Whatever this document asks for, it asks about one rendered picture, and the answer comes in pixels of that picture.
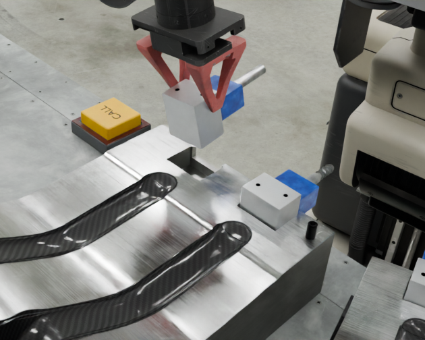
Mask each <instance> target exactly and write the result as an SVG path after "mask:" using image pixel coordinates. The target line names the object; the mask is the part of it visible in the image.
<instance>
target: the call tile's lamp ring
mask: <svg viewBox="0 0 425 340"><path fill-rule="evenodd" d="M80 120H81V117H78V118H76V119H73V120H72V122H74V123H75V124H76V125H78V126H80V127H81V128H82V129H83V130H85V131H87V132H88V133H89V134H91V135H92V136H94V137H95V138H97V139H98V140H100V141H101V142H102V143H104V144H106V145H109V144H111V143H113V142H115V141H118V140H120V139H122V138H124V137H126V136H128V135H130V134H132V133H134V132H137V131H138V130H141V129H142V128H145V127H146V126H148V125H150V123H149V122H147V121H145V120H143V119H142V118H141V123H143V124H142V125H139V126H138V127H135V128H134V129H132V130H129V131H127V132H125V133H123V134H121V135H119V136H117V137H114V138H112V139H110V140H108V141H107V140H106V139H104V138H103V137H102V136H100V135H98V134H97V133H96V132H94V131H93V130H91V129H90V128H89V127H87V126H85V125H84V124H83V123H81V122H80Z"/></svg>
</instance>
